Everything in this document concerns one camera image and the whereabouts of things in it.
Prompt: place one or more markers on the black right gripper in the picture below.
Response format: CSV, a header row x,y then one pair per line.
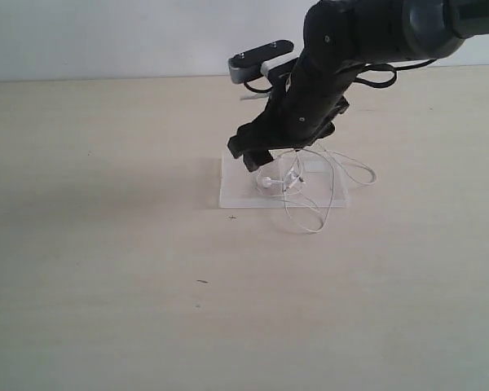
x,y
296,115

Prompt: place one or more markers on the white wired earphones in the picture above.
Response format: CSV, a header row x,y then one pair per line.
x,y
286,179

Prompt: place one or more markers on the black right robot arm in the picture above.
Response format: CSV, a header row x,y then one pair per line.
x,y
341,41

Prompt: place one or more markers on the clear plastic hinged case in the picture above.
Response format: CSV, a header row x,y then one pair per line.
x,y
238,188

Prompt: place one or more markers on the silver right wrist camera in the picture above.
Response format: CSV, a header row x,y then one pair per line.
x,y
260,61

